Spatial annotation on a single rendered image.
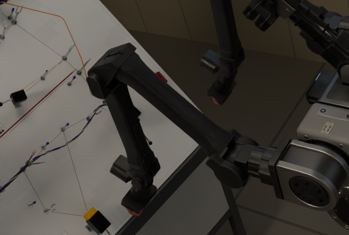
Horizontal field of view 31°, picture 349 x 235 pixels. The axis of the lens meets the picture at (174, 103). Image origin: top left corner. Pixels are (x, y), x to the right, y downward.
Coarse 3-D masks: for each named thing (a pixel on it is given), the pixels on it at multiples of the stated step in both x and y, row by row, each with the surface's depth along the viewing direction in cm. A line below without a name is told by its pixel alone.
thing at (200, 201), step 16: (192, 176) 244; (208, 176) 252; (176, 192) 239; (192, 192) 247; (208, 192) 255; (160, 208) 235; (176, 208) 242; (192, 208) 250; (208, 208) 258; (224, 208) 267; (160, 224) 237; (176, 224) 245; (192, 224) 253; (208, 224) 261
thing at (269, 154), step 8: (280, 144) 136; (256, 152) 140; (264, 152) 138; (272, 152) 138; (280, 152) 134; (248, 160) 140; (256, 160) 139; (264, 160) 137; (272, 160) 133; (248, 168) 140; (256, 168) 139; (264, 168) 137; (272, 168) 133; (256, 176) 142; (264, 176) 137; (272, 176) 135; (272, 184) 138; (280, 192) 138
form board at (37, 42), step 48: (48, 0) 228; (96, 0) 235; (0, 48) 217; (48, 48) 223; (96, 48) 230; (0, 96) 212; (48, 96) 219; (0, 144) 208; (48, 144) 214; (96, 144) 221; (192, 144) 235; (48, 192) 210; (96, 192) 216
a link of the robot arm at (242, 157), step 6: (234, 144) 146; (246, 144) 144; (228, 150) 146; (234, 150) 145; (240, 150) 143; (246, 150) 142; (222, 156) 146; (228, 156) 144; (234, 156) 143; (240, 156) 141; (246, 156) 141; (234, 162) 142; (240, 162) 140; (246, 162) 140; (240, 168) 142; (246, 168) 141; (246, 174) 142; (246, 180) 146
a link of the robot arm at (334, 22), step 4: (336, 16) 170; (324, 20) 171; (328, 20) 171; (332, 20) 169; (336, 20) 168; (340, 20) 168; (332, 24) 168; (336, 24) 167; (332, 28) 166; (336, 28) 166
